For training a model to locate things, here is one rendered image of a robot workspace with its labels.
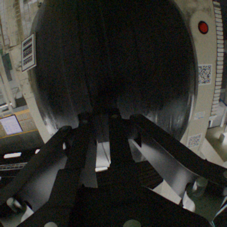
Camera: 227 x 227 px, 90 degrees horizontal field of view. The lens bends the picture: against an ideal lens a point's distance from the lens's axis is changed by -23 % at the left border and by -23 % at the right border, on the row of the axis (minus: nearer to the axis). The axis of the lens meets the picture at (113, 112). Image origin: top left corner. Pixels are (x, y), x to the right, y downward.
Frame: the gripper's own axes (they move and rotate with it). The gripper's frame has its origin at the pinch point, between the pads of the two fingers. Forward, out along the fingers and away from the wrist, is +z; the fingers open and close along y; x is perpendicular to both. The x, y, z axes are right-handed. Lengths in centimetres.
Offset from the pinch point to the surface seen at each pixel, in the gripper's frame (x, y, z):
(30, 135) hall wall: -436, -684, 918
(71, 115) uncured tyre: -0.7, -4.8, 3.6
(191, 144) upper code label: -32, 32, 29
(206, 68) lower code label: 0.5, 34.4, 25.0
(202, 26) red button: 14.4, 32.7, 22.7
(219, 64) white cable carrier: 1.9, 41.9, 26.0
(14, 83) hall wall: -1, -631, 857
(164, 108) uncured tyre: -2.0, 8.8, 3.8
